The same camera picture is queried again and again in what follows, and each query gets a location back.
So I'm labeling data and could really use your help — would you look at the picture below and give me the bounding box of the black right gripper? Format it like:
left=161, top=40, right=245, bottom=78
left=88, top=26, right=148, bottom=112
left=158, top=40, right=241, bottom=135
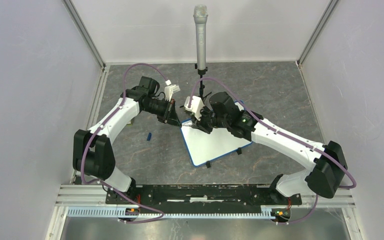
left=190, top=105, right=229, bottom=135

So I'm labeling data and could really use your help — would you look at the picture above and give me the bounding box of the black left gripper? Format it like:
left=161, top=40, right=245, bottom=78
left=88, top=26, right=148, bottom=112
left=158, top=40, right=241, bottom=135
left=143, top=97, right=182, bottom=128

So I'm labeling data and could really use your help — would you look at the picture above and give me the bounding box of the blue framed whiteboard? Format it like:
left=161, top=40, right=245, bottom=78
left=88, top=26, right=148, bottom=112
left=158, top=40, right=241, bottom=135
left=180, top=119, right=252, bottom=167

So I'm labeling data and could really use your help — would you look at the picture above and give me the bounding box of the blue marker cap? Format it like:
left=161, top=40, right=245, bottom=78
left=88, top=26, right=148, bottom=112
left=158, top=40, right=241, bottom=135
left=146, top=132, right=152, bottom=141

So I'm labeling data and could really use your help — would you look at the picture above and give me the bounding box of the whiteboard marker pen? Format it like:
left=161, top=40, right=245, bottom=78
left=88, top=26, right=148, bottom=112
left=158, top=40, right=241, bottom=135
left=182, top=121, right=195, bottom=128

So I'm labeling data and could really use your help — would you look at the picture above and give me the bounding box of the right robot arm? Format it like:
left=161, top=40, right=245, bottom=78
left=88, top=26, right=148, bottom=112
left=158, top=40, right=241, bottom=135
left=184, top=92, right=348, bottom=204

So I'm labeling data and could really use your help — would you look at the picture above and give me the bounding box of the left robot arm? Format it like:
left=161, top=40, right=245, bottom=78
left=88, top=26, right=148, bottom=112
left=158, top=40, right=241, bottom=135
left=72, top=76, right=182, bottom=204

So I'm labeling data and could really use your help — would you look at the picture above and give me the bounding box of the black microphone tripod stand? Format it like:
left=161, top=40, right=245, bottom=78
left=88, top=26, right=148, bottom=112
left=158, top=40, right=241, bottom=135
left=181, top=63, right=211, bottom=115

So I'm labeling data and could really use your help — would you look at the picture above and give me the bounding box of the silver microphone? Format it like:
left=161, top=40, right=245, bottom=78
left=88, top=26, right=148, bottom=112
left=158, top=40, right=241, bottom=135
left=193, top=4, right=208, bottom=72

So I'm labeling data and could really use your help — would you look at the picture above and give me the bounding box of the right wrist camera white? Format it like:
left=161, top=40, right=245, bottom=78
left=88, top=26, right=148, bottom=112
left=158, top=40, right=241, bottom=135
left=184, top=95, right=205, bottom=121

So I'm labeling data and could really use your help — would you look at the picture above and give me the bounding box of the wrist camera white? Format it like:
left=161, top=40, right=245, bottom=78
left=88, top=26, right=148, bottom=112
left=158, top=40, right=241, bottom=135
left=184, top=95, right=205, bottom=121
left=164, top=79, right=181, bottom=101

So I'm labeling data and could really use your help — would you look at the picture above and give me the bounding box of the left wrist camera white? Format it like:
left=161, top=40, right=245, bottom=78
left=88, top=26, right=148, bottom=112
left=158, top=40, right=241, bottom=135
left=164, top=79, right=181, bottom=101

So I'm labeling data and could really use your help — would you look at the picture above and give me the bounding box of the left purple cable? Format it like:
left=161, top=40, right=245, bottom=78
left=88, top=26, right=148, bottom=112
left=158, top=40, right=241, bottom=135
left=79, top=63, right=173, bottom=225

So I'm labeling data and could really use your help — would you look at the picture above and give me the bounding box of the purple cable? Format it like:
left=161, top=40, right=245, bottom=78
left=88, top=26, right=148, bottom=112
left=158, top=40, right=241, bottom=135
left=187, top=76, right=358, bottom=226
left=79, top=63, right=173, bottom=225

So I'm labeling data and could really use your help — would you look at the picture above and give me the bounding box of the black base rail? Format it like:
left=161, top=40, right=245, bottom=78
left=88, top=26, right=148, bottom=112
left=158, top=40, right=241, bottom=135
left=105, top=184, right=303, bottom=215

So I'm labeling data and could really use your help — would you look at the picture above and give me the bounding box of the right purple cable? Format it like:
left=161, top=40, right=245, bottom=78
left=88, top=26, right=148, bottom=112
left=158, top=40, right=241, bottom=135
left=187, top=76, right=358, bottom=226

